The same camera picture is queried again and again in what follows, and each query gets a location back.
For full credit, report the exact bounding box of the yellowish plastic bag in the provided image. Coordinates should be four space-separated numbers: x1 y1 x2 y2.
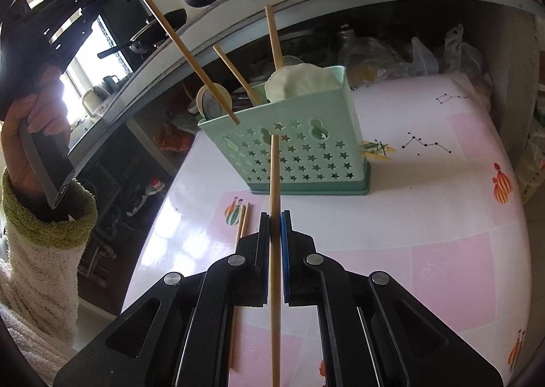
340 35 411 82

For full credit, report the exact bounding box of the white kettle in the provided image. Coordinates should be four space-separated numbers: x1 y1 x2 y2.
82 87 108 118

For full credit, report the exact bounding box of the white plastic bag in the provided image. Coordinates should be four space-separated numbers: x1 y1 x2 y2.
411 24 487 78

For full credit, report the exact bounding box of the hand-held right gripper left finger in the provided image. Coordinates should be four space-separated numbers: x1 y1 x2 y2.
53 212 271 387

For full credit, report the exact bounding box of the black frying pan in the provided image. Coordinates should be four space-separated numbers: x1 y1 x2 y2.
97 8 188 61

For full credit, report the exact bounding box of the pink printed tablecloth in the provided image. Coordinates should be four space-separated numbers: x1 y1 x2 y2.
121 72 534 387

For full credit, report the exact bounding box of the white ladle spoon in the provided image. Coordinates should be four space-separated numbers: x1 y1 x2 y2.
264 63 344 103

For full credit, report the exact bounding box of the red capped bottle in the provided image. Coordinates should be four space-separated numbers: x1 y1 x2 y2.
146 180 166 210

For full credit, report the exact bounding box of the orange plastic bag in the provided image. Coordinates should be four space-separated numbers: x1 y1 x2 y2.
155 122 197 154

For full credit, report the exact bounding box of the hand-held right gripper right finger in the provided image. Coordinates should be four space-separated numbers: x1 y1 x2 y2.
280 210 499 387

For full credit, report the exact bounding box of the pale green spoon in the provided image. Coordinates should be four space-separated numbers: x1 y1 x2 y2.
197 84 234 120

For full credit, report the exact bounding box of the green star-cutout utensil holder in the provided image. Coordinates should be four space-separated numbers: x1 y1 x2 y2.
197 65 370 197

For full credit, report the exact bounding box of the person's left forearm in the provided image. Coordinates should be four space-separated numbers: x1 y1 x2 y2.
0 170 99 373

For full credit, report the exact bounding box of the person's left hand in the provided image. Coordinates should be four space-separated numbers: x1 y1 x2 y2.
0 65 76 217

